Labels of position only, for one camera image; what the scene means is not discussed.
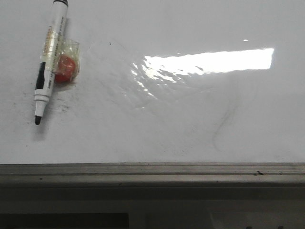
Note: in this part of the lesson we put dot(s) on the red magnet taped to marker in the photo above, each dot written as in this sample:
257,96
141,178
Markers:
68,63

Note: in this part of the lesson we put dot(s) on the white black whiteboard marker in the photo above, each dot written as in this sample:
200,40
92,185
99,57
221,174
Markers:
49,56

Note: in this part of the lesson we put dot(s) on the white whiteboard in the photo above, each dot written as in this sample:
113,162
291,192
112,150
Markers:
160,81

